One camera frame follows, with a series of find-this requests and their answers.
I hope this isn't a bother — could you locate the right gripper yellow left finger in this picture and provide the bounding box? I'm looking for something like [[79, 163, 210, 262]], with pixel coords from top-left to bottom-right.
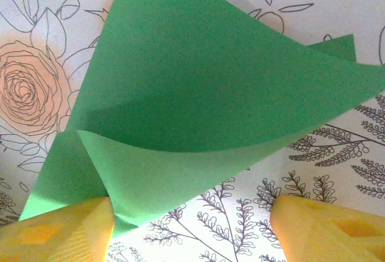
[[0, 197, 116, 262]]

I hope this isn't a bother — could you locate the floral patterned table cover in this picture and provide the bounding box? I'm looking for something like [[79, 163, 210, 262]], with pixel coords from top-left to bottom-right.
[[0, 0, 385, 262]]

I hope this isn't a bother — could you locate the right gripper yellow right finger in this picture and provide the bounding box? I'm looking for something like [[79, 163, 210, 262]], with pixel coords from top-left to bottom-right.
[[269, 195, 385, 262]]

